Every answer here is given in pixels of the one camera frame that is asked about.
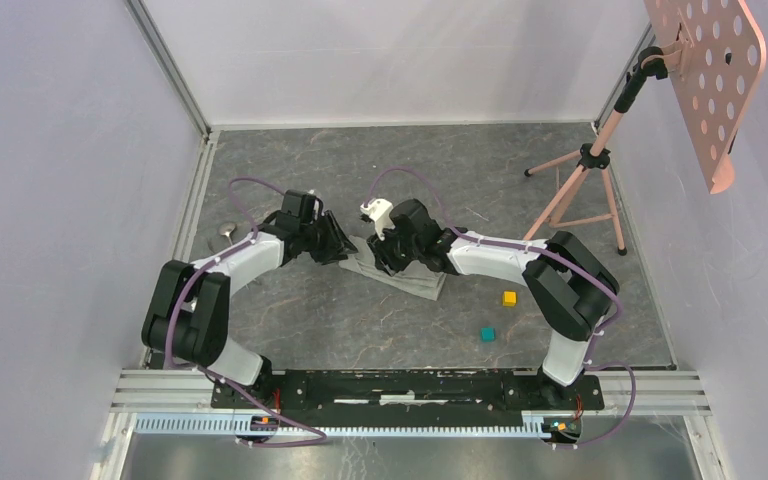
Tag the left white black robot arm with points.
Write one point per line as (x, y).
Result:
(188, 315)

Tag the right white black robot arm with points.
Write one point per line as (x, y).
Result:
(572, 289)

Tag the white toothed cable strip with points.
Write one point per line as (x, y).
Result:
(252, 425)

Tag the grey cloth napkin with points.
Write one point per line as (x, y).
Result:
(416, 280)

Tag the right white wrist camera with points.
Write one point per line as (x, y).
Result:
(378, 211)

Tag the pink tripod stand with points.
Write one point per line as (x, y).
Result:
(651, 63)

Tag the pink perforated tray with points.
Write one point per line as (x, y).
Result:
(716, 55)

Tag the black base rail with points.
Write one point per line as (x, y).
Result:
(423, 397)

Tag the yellow cube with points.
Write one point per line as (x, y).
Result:
(509, 298)

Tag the teal cube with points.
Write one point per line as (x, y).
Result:
(487, 334)

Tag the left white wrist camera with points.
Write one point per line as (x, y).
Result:
(319, 203)

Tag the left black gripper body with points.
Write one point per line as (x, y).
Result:
(314, 233)

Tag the silver spoon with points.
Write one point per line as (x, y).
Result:
(226, 230)

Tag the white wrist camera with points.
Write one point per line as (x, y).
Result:
(319, 203)
(378, 211)

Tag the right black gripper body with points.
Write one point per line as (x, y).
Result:
(412, 249)

